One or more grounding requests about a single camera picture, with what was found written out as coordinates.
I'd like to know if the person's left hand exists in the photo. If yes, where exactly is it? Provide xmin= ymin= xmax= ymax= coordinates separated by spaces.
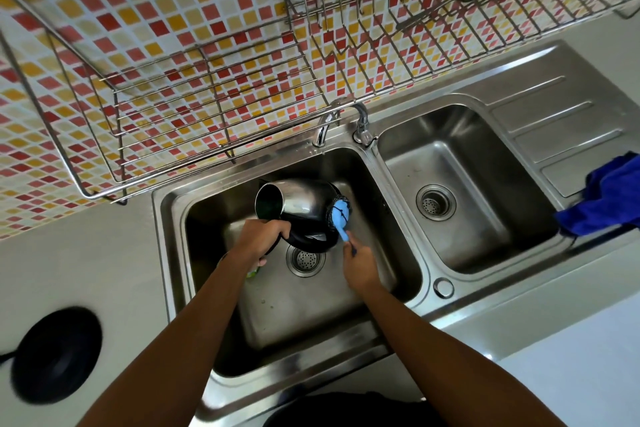
xmin=227 ymin=218 xmax=294 ymax=273

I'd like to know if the person's right hand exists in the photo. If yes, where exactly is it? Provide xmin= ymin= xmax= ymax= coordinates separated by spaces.
xmin=341 ymin=237 xmax=386 ymax=295

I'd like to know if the stainless steel kettle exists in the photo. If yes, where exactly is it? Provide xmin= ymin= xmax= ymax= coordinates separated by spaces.
xmin=255 ymin=180 xmax=351 ymax=255

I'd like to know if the blue dish brush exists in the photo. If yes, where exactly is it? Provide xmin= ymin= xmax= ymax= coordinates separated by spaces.
xmin=327 ymin=199 xmax=357 ymax=257

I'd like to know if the person's left forearm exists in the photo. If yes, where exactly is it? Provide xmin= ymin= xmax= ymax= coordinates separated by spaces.
xmin=75 ymin=254 xmax=251 ymax=427

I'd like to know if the person's right forearm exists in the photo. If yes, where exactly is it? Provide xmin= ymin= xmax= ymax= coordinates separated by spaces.
xmin=356 ymin=286 xmax=569 ymax=427

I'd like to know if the metal sink drain strainer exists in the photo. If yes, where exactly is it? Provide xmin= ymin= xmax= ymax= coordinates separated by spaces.
xmin=416 ymin=184 xmax=457 ymax=220
xmin=286 ymin=246 xmax=327 ymax=279

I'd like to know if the chrome sink faucet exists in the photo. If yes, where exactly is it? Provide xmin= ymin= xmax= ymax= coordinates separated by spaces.
xmin=314 ymin=97 xmax=374 ymax=147

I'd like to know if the stainless steel double sink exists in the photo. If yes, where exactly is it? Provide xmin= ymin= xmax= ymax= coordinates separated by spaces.
xmin=151 ymin=40 xmax=640 ymax=421

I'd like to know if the blue cleaning cloth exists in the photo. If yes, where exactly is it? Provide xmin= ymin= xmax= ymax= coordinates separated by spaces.
xmin=554 ymin=151 xmax=640 ymax=238

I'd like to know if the wire plate rack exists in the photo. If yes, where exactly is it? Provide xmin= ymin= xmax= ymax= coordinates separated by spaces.
xmin=275 ymin=0 xmax=640 ymax=98

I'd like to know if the large wire dish rack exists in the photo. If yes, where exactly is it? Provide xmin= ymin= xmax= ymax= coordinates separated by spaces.
xmin=0 ymin=0 xmax=347 ymax=205

